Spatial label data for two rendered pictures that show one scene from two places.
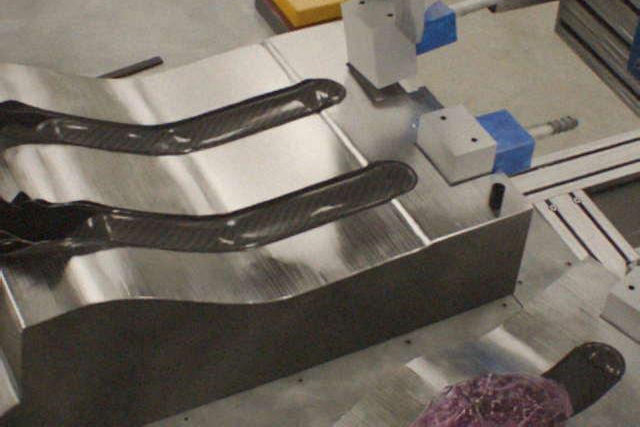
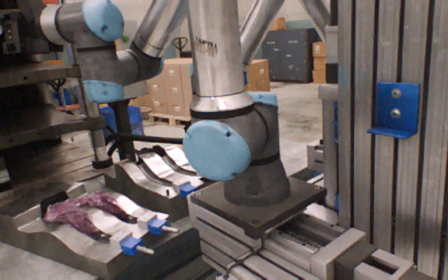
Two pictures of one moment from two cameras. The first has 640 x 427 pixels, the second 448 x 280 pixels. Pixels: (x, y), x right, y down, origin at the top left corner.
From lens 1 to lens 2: 1.43 m
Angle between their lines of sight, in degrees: 71
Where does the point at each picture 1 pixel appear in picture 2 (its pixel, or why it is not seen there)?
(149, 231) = (145, 169)
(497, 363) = (130, 208)
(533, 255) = (187, 223)
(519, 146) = (183, 190)
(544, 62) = not seen: outside the picture
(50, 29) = not seen: hidden behind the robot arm
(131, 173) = (160, 165)
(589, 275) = (162, 216)
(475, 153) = (175, 184)
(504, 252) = (167, 207)
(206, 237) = (152, 176)
